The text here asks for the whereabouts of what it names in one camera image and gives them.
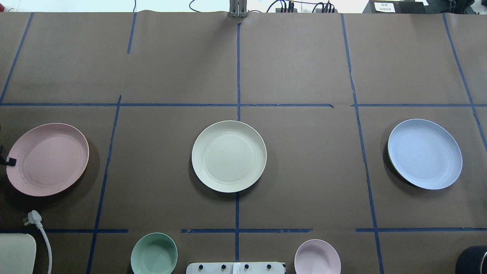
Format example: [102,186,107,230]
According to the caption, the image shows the pink plate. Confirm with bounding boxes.
[6,123,90,197]

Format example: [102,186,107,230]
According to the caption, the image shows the cream toaster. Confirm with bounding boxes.
[0,233,37,274]

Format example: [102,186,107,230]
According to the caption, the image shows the green bowl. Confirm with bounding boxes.
[131,233,178,274]

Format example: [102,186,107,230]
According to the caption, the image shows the cream plate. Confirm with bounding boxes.
[191,120,267,193]

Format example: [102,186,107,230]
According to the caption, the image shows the pink bowl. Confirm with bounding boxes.
[294,239,341,274]

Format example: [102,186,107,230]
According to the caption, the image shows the black box with label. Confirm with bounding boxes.
[362,0,426,14]

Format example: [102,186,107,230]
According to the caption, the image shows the blue plate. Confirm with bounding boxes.
[387,119,463,190]

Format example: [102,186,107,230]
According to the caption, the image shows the dark blue pot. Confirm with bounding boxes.
[455,245,487,274]

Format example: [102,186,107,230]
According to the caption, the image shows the white toaster power cord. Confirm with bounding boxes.
[23,210,53,274]

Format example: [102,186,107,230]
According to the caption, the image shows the aluminium frame post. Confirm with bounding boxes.
[229,0,248,18]

